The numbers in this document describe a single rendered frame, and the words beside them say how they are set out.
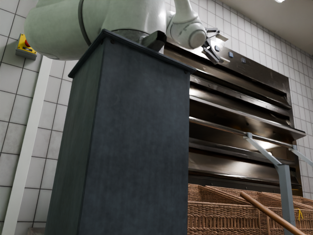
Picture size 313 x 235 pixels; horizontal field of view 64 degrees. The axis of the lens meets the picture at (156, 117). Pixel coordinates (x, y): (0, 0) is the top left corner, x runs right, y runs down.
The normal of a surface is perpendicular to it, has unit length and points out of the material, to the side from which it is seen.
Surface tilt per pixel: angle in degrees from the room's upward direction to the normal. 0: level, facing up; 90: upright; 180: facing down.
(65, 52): 170
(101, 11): 98
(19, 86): 90
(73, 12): 103
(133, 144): 90
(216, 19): 90
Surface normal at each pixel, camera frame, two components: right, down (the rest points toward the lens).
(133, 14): 0.09, -0.22
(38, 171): 0.52, -0.25
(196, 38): 0.36, 0.61
